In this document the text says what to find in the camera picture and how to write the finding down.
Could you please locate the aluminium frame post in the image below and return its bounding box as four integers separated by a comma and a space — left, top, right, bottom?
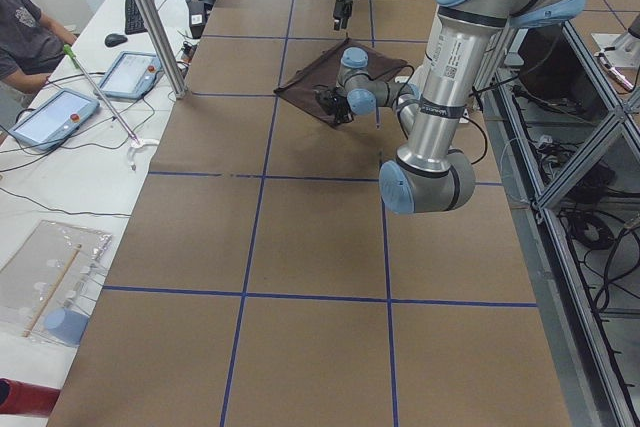
135, 0, 187, 99

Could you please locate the black keyboard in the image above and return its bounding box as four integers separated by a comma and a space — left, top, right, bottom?
124, 0, 147, 35

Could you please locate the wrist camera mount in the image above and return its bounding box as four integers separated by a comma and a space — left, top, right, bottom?
313, 86, 340, 116

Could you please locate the clear plastic bag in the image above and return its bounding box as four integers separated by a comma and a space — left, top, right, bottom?
1, 221, 112, 347

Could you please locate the black computer mouse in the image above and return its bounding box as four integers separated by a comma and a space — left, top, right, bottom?
104, 33, 128, 48

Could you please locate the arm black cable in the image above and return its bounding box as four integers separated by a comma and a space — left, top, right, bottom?
372, 91, 489, 166

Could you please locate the metal rod green handle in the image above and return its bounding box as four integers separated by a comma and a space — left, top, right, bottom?
63, 44, 138, 142

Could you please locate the upper teach pendant tablet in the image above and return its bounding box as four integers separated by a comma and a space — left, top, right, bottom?
98, 51, 163, 101

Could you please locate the person in grey shirt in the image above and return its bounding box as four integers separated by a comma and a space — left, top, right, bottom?
1, 0, 77, 94

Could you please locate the teach pendant tablet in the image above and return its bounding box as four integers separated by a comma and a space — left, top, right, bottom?
9, 89, 99, 151
98, 51, 163, 101

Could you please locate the lower teach pendant tablet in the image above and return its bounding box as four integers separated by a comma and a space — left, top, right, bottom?
9, 89, 99, 151

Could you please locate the brown t-shirt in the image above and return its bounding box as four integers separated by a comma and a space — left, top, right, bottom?
274, 39, 417, 127

